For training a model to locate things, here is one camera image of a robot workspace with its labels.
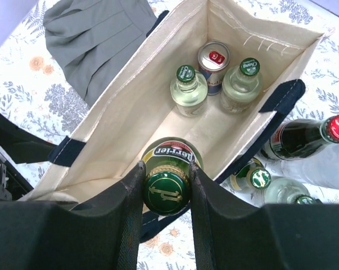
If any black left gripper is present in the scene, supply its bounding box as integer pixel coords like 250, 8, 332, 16
0, 113, 56, 201

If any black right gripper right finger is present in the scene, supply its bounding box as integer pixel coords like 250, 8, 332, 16
189, 163, 339, 269

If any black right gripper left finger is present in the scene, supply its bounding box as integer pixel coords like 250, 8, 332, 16
0, 162, 146, 269

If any green Perrier bottle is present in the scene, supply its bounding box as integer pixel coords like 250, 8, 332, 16
141, 137, 204, 216
229, 157, 272, 194

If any clear chang bottle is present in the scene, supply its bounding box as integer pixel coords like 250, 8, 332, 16
170, 64, 208, 117
260, 177, 319, 205
220, 57, 263, 113

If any dark cola bottle red cap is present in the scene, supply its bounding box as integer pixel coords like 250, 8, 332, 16
259, 115, 339, 161

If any Pocari Sweat plastic bottle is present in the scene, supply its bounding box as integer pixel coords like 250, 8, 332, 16
281, 144, 339, 190

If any clear Chang bottle back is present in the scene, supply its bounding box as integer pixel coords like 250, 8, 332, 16
220, 57, 263, 113

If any beige canvas tote bag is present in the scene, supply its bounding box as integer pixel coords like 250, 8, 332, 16
17, 0, 335, 244

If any floral table mat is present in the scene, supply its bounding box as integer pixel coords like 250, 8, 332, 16
0, 1, 339, 269

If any grey folded cloth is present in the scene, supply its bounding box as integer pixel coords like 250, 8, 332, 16
43, 0, 157, 106

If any red tab drink can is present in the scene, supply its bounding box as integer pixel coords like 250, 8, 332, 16
198, 40, 230, 96

